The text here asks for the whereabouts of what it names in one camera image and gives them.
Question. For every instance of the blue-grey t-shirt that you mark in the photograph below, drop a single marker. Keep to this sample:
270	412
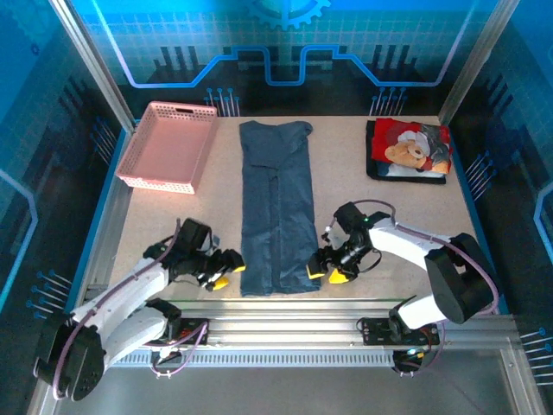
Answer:
276	207

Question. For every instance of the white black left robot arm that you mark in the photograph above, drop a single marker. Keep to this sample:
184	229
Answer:
125	298

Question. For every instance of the folded black t-shirt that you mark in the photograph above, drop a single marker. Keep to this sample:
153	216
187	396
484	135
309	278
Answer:
372	168

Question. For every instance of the pink perforated plastic basket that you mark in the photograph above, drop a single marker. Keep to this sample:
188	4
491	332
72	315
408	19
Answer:
168	147

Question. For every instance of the folded red teddy-bear t-shirt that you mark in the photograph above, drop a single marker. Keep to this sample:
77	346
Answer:
410	142

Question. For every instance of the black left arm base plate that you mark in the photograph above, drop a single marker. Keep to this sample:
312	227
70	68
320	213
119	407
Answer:
192	333

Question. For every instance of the aluminium rail frame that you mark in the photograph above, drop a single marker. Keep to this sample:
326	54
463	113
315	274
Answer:
281	320

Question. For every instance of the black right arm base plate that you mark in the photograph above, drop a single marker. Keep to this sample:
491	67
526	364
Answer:
376	333

